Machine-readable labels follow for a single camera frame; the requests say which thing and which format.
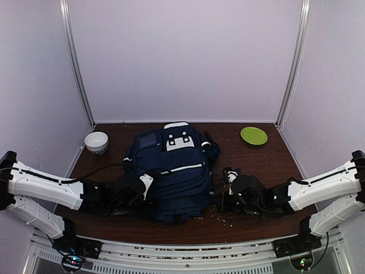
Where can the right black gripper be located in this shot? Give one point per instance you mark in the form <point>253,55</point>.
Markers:
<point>224,206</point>

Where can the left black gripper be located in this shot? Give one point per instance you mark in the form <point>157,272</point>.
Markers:
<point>146,205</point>

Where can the navy blue backpack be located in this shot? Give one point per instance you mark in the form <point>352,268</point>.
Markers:
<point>182,160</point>

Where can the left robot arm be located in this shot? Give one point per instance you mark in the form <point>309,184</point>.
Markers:
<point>21,185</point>

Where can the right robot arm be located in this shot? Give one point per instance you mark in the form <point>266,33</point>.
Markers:
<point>345,184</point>

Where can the white patterned bowl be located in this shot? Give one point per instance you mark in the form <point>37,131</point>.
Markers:
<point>96,142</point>

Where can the green plate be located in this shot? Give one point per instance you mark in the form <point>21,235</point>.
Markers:
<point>254,136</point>

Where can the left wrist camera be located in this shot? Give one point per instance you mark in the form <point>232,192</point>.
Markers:
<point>147,181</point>

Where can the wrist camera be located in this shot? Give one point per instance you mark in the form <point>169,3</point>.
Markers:
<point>229,174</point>
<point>147,181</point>

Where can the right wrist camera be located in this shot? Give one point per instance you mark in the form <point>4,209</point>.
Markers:
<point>229,174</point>

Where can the front aluminium rail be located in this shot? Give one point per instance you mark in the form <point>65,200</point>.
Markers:
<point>245,257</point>

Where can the right aluminium frame post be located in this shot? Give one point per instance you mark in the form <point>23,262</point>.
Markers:
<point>299,48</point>

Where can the aluminium frame post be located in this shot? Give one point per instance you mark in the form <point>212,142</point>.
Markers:
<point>65,13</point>
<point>299,48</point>

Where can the left aluminium frame post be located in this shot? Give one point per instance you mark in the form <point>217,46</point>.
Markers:
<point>65,13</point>

